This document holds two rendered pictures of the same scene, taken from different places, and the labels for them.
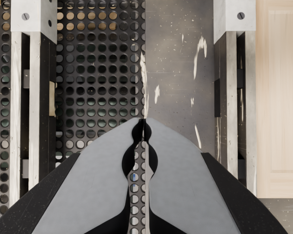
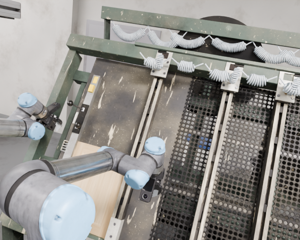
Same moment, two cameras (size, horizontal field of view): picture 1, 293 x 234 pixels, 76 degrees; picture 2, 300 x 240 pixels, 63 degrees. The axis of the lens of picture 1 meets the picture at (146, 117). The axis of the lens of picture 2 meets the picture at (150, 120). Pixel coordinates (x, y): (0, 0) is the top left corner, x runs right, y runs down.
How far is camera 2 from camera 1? 1.05 m
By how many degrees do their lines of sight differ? 20
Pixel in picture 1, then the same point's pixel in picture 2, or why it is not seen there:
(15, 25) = not seen: outside the picture
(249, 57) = (116, 207)
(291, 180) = not seen: hidden behind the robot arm
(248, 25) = (113, 219)
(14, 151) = (208, 199)
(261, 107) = (115, 187)
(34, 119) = (198, 209)
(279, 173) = not seen: hidden behind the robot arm
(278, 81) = (106, 195)
